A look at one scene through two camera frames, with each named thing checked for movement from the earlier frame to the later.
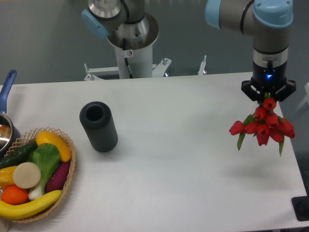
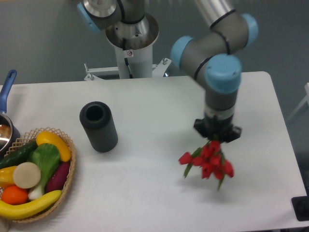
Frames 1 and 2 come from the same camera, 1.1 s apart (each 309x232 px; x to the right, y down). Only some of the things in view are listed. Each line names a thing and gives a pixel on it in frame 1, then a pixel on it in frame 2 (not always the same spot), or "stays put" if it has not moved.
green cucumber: x=20 y=154 stays put
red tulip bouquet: x=265 y=124 -> x=209 y=157
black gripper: x=269 y=79 -> x=220 y=129
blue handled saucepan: x=9 y=135 stays put
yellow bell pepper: x=6 y=176 stays put
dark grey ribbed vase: x=97 y=119 stays put
